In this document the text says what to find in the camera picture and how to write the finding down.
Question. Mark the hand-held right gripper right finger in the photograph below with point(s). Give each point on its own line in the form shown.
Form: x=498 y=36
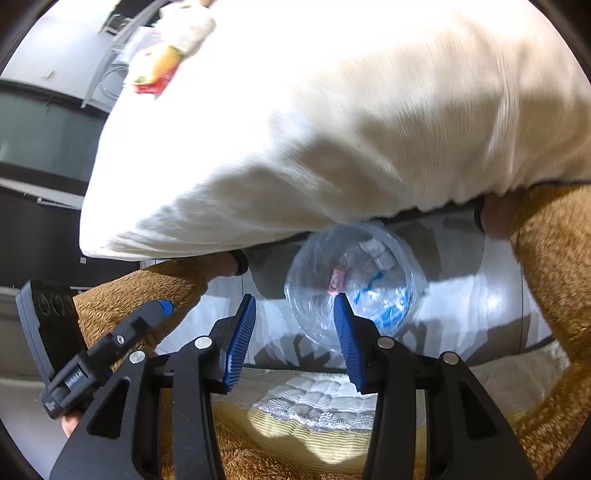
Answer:
x=348 y=341

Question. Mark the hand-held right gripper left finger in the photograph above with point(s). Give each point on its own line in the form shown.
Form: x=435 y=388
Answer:
x=240 y=337

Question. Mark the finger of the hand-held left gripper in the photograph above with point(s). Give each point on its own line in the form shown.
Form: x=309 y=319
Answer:
x=138 y=325

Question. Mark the clear plastic bag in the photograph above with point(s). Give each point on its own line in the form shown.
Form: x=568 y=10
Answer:
x=318 y=281

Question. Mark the red yellow snack wrapper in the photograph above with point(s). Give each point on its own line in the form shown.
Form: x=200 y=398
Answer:
x=154 y=69

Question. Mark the white tissue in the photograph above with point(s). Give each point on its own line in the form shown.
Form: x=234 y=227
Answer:
x=189 y=27

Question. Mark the blue white plastic wrapper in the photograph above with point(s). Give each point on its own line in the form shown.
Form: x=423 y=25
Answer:
x=385 y=304

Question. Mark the small pink wrapper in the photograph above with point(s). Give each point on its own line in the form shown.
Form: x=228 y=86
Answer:
x=336 y=280

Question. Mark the wooden bed leg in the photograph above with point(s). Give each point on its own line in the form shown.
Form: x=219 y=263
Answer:
x=496 y=217
x=231 y=264

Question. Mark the cream fleece blanket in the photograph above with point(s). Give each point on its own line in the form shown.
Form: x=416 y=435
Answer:
x=323 y=115

